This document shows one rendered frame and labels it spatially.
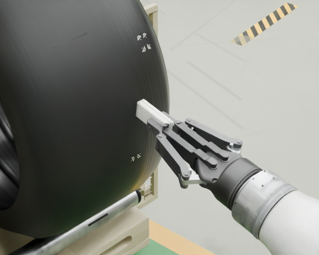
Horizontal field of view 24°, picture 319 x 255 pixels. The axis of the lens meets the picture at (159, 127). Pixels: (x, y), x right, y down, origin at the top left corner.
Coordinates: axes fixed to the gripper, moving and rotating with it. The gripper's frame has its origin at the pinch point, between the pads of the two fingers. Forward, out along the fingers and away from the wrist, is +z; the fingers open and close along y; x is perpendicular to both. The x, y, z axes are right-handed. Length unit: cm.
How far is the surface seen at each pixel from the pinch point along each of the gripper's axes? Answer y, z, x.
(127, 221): -6.8, 10.1, 38.1
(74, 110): 11.1, 6.2, -3.1
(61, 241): 9.3, 11.3, 33.6
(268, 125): -155, 73, 134
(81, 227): 4.2, 11.5, 33.4
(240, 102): -160, 94, 137
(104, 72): 4.0, 8.0, -6.0
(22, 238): 9, 26, 46
